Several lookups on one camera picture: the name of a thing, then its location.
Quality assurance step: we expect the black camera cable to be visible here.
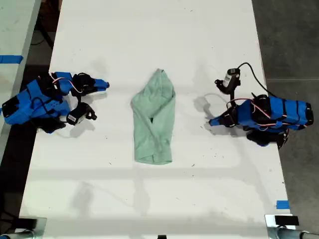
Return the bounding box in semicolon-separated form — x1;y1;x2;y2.
236;62;276;97

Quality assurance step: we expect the long blue tape strip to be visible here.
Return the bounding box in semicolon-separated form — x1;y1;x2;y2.
0;55;24;65

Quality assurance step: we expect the short blue tape strip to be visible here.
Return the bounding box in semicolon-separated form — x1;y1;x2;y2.
276;199;291;210

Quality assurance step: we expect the silver metal bracket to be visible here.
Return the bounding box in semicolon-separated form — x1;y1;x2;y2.
14;217;48;238
264;214;300;239

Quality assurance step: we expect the white side table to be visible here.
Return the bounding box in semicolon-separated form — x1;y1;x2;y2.
0;0;42;156

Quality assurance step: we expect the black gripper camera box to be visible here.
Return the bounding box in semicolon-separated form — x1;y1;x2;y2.
66;102;98;126
214;68;242;95

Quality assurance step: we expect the black floor cable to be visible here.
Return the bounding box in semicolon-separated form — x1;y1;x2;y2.
30;23;55;50

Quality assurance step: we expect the pale green T-shirt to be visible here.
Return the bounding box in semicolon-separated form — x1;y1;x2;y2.
130;68;175;165

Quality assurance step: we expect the small black box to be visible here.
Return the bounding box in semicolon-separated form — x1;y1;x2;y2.
274;215;300;227
16;217;38;230

